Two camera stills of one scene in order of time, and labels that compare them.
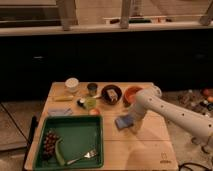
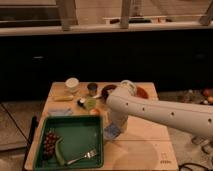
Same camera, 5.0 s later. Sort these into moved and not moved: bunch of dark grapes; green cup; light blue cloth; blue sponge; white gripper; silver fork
Moved: blue sponge; white gripper
Not moved: green cup; bunch of dark grapes; silver fork; light blue cloth
